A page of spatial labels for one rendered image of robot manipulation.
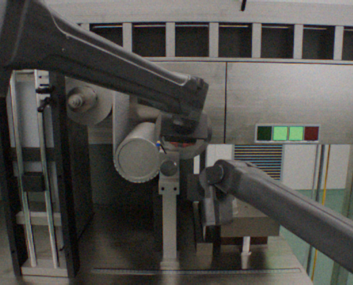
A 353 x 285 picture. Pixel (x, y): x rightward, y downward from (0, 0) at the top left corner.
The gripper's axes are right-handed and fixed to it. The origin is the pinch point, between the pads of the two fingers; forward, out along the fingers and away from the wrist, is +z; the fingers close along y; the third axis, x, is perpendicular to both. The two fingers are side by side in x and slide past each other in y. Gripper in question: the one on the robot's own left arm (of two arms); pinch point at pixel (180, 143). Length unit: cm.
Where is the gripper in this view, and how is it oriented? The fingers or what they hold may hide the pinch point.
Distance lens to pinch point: 75.4
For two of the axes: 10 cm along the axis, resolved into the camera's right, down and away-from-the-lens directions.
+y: 9.9, 0.9, 0.5
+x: 0.5, -8.7, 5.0
